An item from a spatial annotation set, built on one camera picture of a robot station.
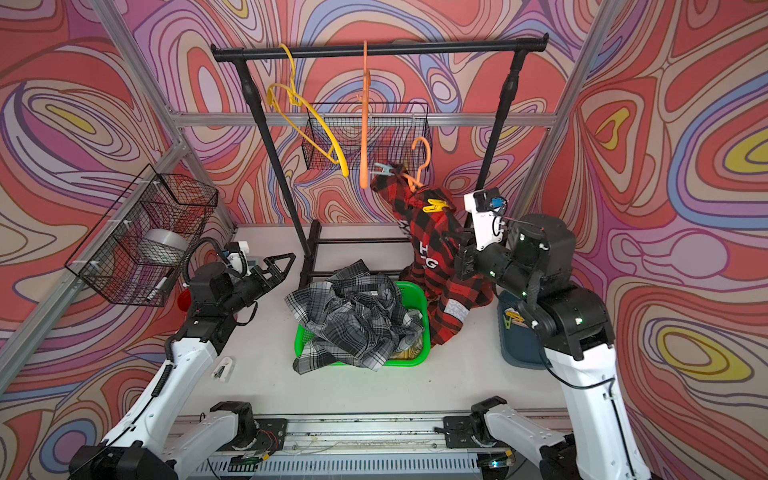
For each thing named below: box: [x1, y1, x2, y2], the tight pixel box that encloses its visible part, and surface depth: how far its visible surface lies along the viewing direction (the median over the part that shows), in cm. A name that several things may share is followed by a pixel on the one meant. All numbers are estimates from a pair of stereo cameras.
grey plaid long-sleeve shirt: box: [284, 260, 423, 375], surface depth 81 cm
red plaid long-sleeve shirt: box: [371, 165, 494, 347], surface depth 64 cm
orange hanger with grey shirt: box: [360, 40, 372, 190], surface depth 61 cm
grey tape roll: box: [138, 228, 189, 266], surface depth 74 cm
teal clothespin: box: [370, 163, 395, 176], surface depth 68 cm
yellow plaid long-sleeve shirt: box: [388, 343, 422, 361], surface depth 83 cm
